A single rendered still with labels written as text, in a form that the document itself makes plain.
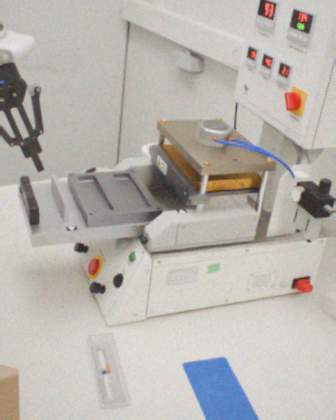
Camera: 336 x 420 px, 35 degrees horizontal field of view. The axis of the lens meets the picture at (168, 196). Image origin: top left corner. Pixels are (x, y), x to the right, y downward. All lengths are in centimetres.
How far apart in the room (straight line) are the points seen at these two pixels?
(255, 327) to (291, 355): 10
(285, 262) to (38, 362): 60
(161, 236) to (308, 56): 48
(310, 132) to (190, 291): 43
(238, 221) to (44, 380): 51
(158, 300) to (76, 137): 168
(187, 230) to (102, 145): 177
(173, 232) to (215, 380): 31
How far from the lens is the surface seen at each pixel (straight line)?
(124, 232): 112
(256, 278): 127
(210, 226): 112
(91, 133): 277
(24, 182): 118
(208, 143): 119
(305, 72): 115
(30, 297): 126
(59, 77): 261
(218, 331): 122
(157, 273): 113
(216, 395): 109
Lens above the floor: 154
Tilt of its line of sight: 27 degrees down
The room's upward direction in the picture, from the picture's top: 8 degrees clockwise
